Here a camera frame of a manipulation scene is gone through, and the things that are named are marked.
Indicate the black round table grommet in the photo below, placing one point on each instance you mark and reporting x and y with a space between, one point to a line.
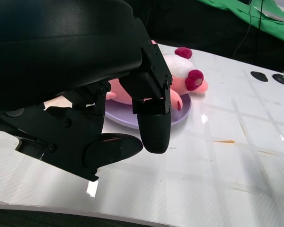
259 76

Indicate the black stand foot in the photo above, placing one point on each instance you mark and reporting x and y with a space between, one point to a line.
282 79

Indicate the black backdrop cloth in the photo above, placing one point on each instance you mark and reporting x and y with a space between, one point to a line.
191 21

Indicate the pink plush doll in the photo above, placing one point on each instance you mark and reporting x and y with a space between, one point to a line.
180 66

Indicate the purple plastic plate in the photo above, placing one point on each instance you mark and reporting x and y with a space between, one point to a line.
182 111

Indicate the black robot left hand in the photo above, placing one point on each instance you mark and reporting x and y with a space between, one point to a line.
61 59

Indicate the green cloth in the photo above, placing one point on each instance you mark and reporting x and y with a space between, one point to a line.
274 30

